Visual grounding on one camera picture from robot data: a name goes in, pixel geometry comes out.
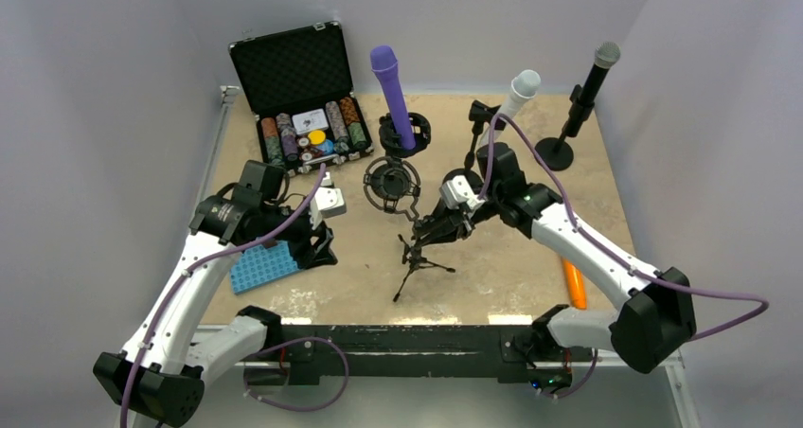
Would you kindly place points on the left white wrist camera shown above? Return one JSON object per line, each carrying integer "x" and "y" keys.
{"x": 328, "y": 200}

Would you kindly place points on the yellow chip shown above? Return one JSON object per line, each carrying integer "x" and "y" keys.
{"x": 317, "y": 137}

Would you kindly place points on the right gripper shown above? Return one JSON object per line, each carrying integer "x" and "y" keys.
{"x": 446, "y": 226}

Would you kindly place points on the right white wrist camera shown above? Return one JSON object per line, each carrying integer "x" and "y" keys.
{"x": 457, "y": 194}

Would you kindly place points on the black silver-head microphone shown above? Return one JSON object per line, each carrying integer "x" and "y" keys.
{"x": 606, "y": 56}

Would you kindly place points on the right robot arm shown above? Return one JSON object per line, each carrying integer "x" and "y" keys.
{"x": 652, "y": 313}

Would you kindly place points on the purple microphone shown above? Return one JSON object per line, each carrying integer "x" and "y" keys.
{"x": 385, "y": 66}

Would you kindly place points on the black shock mount round stand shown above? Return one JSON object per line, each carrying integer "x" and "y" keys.
{"x": 415, "y": 137}

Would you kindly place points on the black clip round base stand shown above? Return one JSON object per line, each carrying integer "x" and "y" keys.
{"x": 479, "y": 114}

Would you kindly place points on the black poker chip case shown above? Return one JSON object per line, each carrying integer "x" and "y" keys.
{"x": 295, "y": 71}

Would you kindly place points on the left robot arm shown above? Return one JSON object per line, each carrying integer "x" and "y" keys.
{"x": 160, "y": 375}

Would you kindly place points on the orange microphone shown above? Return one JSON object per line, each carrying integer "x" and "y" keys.
{"x": 575, "y": 285}

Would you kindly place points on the white card box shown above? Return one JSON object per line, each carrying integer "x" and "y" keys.
{"x": 310, "y": 121}

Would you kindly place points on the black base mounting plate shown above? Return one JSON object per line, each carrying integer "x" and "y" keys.
{"x": 509, "y": 354}

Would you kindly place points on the blue building baseplate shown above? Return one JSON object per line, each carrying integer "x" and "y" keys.
{"x": 260, "y": 266}

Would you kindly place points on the white microphone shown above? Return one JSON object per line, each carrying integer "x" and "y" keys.
{"x": 523, "y": 88}

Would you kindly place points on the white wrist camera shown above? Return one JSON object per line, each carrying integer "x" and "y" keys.
{"x": 457, "y": 194}
{"x": 328, "y": 200}

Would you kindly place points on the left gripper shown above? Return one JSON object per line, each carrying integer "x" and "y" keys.
{"x": 304, "y": 251}

